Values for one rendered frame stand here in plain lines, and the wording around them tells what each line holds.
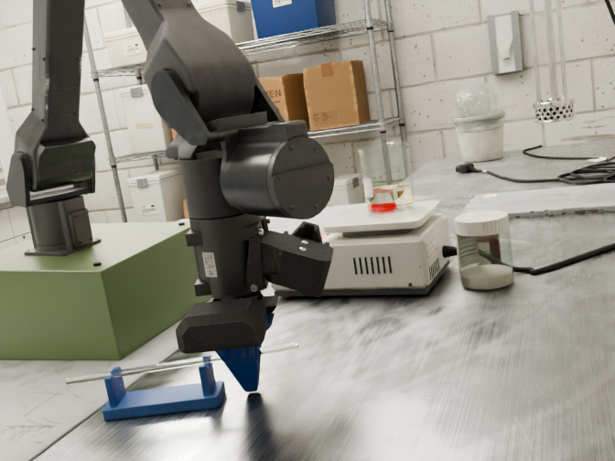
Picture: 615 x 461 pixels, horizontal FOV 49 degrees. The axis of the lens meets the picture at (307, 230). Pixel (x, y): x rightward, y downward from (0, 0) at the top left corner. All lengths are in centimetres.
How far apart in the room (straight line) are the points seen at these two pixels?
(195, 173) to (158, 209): 290
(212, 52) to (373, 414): 30
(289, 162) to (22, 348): 46
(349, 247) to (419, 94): 254
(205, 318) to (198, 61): 19
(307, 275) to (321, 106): 253
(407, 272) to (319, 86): 231
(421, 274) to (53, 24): 46
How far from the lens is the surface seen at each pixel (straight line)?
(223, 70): 52
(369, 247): 77
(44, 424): 64
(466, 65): 325
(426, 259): 76
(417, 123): 330
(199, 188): 52
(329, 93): 302
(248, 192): 47
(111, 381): 59
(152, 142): 348
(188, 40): 53
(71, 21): 73
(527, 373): 57
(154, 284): 79
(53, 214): 82
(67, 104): 77
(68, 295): 75
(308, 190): 46
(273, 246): 52
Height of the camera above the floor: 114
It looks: 11 degrees down
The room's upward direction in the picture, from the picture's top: 9 degrees counter-clockwise
